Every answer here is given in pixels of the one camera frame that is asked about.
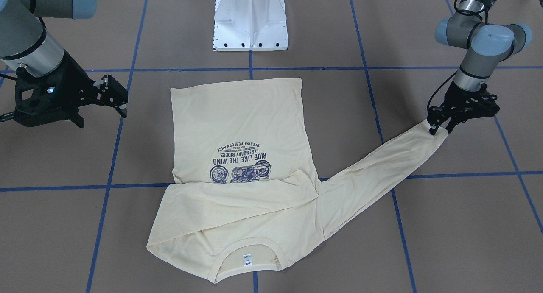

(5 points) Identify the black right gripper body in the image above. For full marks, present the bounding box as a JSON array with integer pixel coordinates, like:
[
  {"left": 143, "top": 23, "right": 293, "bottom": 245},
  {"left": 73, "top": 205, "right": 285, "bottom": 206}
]
[{"left": 12, "top": 51, "right": 97, "bottom": 128}]

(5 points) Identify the blue tape line lengthwise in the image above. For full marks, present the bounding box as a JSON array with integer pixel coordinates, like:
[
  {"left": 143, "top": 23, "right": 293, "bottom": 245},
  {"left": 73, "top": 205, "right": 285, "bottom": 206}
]
[{"left": 349, "top": 0, "right": 417, "bottom": 293}]

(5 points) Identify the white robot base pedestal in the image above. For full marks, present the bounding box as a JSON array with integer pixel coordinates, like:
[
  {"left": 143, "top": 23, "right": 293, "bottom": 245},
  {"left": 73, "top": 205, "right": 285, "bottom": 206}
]
[{"left": 213, "top": 0, "right": 289, "bottom": 52}]

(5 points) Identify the blue tape line crosswise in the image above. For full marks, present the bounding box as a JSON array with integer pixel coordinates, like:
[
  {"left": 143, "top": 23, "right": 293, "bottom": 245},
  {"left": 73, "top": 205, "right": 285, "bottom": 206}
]
[{"left": 0, "top": 171, "right": 543, "bottom": 192}]

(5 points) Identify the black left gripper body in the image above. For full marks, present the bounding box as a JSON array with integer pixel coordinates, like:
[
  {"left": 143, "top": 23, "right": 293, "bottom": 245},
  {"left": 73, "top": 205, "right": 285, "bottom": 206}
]
[{"left": 439, "top": 82, "right": 500, "bottom": 122}]

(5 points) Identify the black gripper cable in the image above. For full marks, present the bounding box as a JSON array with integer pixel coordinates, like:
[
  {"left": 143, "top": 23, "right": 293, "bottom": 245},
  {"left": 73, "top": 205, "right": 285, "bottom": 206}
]
[{"left": 427, "top": 0, "right": 493, "bottom": 111}]

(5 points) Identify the cream long-sleeve graphic shirt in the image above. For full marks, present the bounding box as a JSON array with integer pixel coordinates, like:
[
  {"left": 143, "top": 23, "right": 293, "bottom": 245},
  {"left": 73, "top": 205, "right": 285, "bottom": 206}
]
[{"left": 147, "top": 78, "right": 448, "bottom": 284}]

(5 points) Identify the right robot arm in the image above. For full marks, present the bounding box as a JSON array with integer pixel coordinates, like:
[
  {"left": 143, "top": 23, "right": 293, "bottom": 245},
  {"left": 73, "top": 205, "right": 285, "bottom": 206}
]
[{"left": 0, "top": 0, "right": 128, "bottom": 128}]

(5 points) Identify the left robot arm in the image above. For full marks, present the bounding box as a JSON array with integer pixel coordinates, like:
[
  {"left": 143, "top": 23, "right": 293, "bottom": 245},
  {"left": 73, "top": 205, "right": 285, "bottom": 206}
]
[{"left": 427, "top": 0, "right": 533, "bottom": 135}]

